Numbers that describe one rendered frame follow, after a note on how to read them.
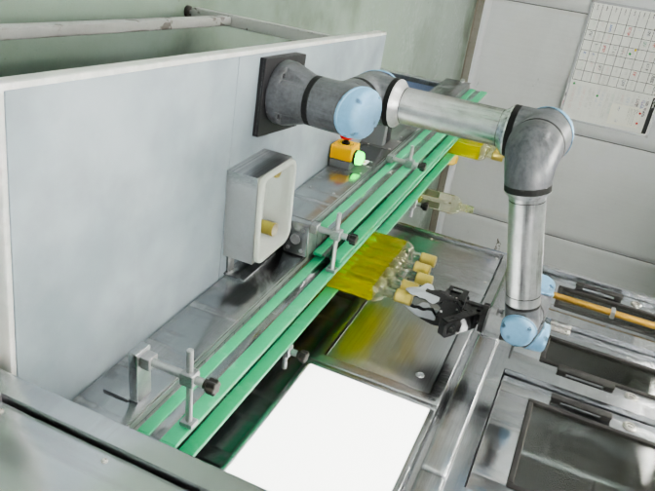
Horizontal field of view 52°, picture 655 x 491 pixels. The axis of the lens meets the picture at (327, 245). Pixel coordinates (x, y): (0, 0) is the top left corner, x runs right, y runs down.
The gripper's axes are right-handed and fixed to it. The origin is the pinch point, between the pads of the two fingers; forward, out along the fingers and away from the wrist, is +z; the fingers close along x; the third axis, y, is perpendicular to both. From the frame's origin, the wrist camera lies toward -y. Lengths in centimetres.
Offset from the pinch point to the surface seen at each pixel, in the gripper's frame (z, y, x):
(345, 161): 35, 34, 19
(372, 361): 2.9, -13.6, -12.7
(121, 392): 34, -71, 6
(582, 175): -35, 593, -153
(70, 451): 20, -97, 21
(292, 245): 31.2, -6.7, 8.8
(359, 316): 13.4, 3.3, -12.6
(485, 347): -21.4, 9.3, -12.8
